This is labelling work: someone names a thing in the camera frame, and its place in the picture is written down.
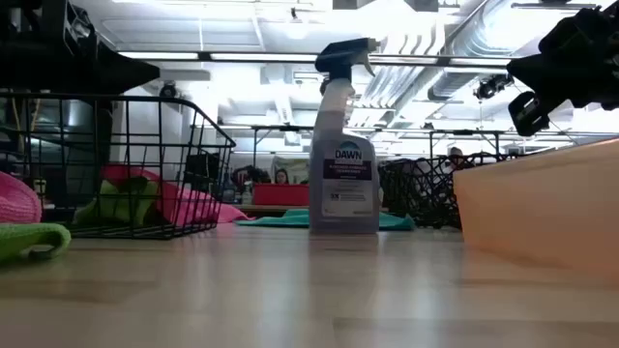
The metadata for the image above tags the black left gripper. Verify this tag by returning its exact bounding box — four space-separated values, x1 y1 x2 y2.
0 0 162 95

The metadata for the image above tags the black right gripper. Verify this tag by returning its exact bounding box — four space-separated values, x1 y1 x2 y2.
506 4 619 138

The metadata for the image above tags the teal microfiber towel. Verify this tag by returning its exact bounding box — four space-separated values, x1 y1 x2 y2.
234 208 417 232

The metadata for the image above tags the orange translucent plastic bin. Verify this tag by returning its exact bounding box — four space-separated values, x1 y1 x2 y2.
452 137 619 282

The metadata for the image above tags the black office chair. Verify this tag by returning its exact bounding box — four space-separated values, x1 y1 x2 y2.
184 152 222 193

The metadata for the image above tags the black mesh basket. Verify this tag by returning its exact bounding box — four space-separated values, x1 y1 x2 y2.
377 152 514 230

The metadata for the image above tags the black framed background table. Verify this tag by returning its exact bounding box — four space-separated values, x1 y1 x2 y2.
191 123 619 170

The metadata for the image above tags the round ceiling lamp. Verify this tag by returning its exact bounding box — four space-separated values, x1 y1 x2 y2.
283 8 310 41

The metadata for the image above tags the red box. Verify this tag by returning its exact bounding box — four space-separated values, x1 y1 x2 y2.
251 183 311 207

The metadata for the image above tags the Dawn spray bottle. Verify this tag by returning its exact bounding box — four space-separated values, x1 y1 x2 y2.
309 37 382 235

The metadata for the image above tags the black hanging camera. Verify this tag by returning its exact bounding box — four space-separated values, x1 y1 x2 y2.
473 72 516 102

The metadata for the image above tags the black wire basket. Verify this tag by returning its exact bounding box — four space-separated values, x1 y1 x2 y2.
0 93 237 241

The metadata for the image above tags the black frame light bar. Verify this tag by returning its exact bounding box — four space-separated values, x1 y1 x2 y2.
117 49 521 68

